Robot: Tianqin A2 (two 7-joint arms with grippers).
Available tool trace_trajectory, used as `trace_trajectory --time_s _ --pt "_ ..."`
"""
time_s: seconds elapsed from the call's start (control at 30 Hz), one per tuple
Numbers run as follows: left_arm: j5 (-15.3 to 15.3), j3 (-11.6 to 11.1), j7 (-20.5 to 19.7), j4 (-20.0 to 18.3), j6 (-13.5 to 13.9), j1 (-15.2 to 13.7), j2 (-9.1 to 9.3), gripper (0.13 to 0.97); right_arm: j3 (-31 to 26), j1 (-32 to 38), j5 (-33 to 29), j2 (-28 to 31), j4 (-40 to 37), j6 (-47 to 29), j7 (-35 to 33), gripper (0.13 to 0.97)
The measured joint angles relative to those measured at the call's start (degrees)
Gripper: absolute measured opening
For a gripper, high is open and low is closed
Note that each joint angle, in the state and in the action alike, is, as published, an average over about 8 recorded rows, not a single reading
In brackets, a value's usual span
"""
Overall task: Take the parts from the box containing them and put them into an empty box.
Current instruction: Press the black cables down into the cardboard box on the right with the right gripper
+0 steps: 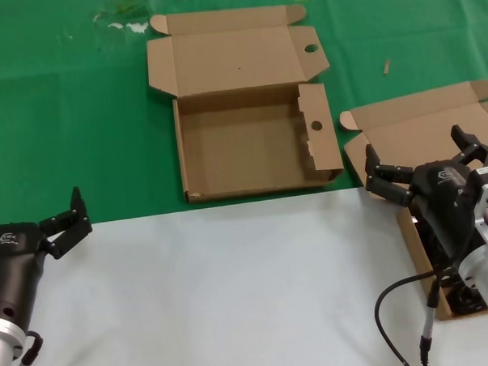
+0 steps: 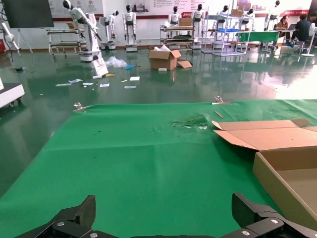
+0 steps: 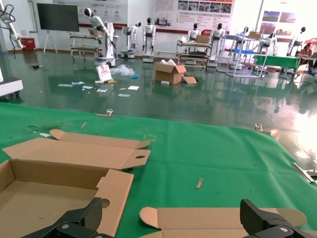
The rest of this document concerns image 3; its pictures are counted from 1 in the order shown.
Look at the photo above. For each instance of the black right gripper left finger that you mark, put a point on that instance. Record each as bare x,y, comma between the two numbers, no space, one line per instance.
81,223

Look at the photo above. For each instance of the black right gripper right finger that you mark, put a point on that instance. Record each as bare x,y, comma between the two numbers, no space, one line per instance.
262,223

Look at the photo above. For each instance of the white industrial robot arm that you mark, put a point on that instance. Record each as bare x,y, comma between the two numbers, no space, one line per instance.
13,32

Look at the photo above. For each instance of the open cardboard box with round holes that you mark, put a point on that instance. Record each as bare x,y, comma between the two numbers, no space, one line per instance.
49,188

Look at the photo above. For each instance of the open cardboard box with papers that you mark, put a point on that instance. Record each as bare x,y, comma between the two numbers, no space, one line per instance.
168,73

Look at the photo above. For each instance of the red box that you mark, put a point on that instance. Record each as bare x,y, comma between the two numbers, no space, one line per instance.
28,44

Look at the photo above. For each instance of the closed cardboard box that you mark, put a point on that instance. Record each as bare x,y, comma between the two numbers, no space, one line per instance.
203,39

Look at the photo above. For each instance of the small wooden stick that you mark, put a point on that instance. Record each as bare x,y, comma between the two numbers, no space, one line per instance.
199,183
83,125

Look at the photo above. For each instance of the green table cloth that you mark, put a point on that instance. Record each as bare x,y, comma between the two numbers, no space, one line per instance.
213,153

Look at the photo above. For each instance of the metal binder clip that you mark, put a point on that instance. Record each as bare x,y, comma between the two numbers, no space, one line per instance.
260,129
106,115

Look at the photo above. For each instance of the white paper scrap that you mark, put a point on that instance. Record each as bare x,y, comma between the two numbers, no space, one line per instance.
45,135

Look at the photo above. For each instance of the pale paper strip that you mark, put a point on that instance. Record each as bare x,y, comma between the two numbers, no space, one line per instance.
65,85

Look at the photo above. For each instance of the white paper sheet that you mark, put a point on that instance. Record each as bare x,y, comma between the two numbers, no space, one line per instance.
133,87

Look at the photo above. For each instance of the white paper bag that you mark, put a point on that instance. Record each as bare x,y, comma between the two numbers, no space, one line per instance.
103,73

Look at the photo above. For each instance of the white wheeled base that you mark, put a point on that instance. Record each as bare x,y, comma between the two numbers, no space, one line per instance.
10,85

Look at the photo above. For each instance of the blue crumpled item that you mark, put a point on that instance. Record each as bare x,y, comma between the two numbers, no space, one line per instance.
134,77

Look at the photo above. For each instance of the clear plastic bag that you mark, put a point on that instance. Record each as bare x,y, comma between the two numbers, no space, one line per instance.
122,69

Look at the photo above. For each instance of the table with green cover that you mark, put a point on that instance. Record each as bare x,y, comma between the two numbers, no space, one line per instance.
277,60

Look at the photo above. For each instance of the white tube trolley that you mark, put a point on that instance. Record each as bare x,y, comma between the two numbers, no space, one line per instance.
83,47

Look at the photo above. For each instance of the seated person in brown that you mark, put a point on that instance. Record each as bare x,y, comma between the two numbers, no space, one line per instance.
306,52

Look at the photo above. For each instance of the leaning white humanoid robot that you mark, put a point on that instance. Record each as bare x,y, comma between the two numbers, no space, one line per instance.
104,42

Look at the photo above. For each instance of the white tube rack with shelves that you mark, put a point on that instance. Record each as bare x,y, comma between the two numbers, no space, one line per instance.
193,53

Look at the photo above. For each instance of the large black display screen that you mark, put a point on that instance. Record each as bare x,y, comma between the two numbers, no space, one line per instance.
58,17

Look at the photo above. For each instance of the tall white frame rack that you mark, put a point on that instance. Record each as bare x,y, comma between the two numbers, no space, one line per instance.
237,52

